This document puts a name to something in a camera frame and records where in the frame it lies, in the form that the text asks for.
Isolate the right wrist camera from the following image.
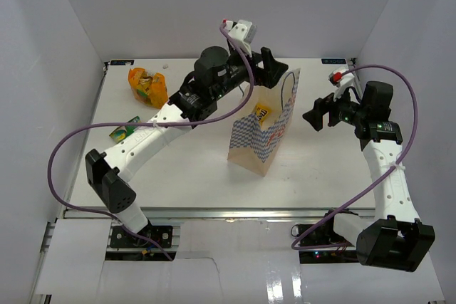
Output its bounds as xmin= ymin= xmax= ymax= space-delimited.
xmin=328 ymin=67 xmax=355 ymax=99

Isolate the green Fox's candy bag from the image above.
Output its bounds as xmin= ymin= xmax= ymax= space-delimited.
xmin=109 ymin=116 xmax=141 ymax=143

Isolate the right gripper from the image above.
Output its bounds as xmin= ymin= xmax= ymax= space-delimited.
xmin=304 ymin=83 xmax=368 ymax=132

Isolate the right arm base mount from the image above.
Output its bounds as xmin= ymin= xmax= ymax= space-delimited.
xmin=297 ymin=227 xmax=358 ymax=265

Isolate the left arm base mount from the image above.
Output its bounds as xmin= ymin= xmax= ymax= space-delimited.
xmin=106 ymin=224 xmax=175 ymax=261

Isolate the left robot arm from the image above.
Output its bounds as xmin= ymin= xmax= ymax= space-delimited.
xmin=85 ymin=46 xmax=288 ymax=246

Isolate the orange chips bag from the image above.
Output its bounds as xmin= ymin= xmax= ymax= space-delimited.
xmin=128 ymin=68 xmax=169 ymax=109

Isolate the black table corner label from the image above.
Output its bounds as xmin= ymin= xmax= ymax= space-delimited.
xmin=321 ymin=58 xmax=346 ymax=65

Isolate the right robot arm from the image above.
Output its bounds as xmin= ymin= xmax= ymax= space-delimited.
xmin=303 ymin=81 xmax=435 ymax=272

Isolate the left table corner label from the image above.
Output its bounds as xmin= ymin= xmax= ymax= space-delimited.
xmin=110 ymin=59 xmax=135 ymax=65

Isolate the checkered paper bag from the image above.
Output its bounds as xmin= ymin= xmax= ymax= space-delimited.
xmin=227 ymin=68 xmax=301 ymax=176

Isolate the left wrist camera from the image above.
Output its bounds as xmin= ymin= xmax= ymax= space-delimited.
xmin=225 ymin=19 xmax=257 ymax=55

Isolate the yellow M&M's packet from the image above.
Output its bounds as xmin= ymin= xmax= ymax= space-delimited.
xmin=254 ymin=103 xmax=272 ymax=125

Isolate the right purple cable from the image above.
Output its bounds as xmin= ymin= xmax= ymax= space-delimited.
xmin=291 ymin=64 xmax=419 ymax=251

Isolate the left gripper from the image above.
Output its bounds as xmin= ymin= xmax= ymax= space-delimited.
xmin=212 ymin=44 xmax=287 ymax=101

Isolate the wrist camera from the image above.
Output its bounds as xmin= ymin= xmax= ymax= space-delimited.
xmin=225 ymin=19 xmax=257 ymax=55
xmin=328 ymin=67 xmax=355 ymax=99

